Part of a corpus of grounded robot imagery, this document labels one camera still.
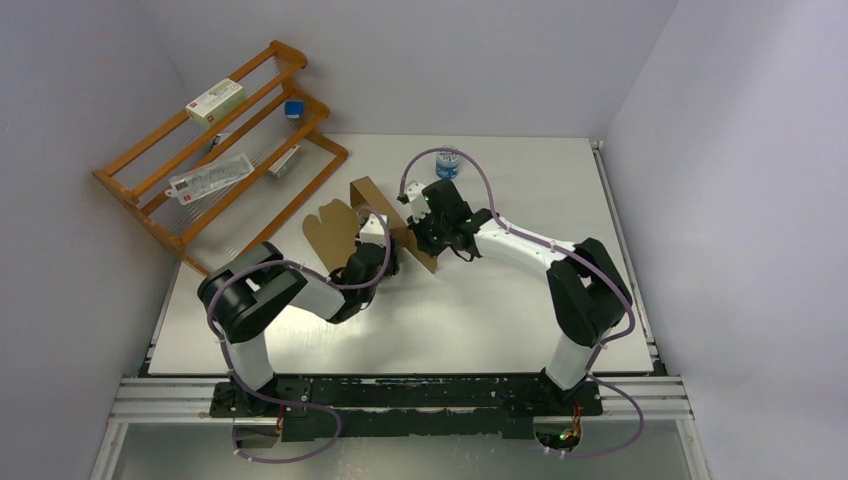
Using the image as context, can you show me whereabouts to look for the brown cardboard box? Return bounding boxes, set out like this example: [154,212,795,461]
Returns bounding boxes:
[302,176,438,273]

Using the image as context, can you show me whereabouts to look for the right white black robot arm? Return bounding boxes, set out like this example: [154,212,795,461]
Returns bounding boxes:
[398,179,633,414]

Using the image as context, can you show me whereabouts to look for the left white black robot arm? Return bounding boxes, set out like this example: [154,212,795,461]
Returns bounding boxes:
[197,238,399,416]

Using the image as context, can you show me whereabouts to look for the small grey white box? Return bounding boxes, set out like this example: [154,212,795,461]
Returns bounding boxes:
[266,145,304,179]

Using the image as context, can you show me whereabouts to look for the green white carton box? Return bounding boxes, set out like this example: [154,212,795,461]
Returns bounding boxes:
[185,78,248,129]

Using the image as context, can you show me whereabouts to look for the blue white round jar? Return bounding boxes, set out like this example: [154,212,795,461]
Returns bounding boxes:
[435,145,463,179]

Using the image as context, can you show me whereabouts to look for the orange wooden rack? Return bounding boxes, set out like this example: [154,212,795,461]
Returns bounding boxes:
[93,40,349,275]

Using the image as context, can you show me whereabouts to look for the small blue cube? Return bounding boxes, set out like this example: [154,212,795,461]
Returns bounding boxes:
[284,99,305,120]

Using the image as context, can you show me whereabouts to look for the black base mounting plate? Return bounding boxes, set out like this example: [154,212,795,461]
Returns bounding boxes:
[208,373,602,442]

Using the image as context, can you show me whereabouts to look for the clear plastic packet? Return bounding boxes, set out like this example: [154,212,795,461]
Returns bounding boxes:
[165,154,254,205]

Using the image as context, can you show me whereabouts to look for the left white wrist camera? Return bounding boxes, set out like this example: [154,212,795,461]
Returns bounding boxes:
[357,213,391,247]

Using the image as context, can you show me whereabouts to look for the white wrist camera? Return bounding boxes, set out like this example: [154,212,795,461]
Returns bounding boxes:
[398,181,430,222]
[357,213,391,247]

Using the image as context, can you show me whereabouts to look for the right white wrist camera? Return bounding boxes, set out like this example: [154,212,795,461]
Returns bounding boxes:
[398,181,430,222]

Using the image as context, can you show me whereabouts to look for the aluminium frame rails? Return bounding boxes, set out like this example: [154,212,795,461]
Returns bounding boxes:
[92,134,709,479]

